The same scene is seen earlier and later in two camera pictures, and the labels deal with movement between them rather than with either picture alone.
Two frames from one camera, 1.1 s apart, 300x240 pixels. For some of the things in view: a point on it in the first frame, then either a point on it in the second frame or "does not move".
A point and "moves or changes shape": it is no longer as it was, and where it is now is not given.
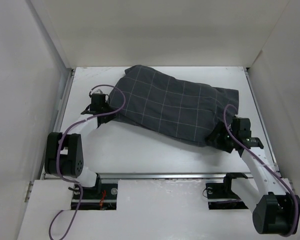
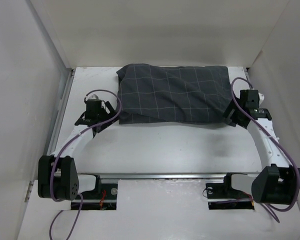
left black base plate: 102,196 does not move
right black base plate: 220,196 does not move
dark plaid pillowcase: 171,107 moves or changes shape
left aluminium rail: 60,115 does not move
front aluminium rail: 181,176 does not move
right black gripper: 220,128 to 233,116
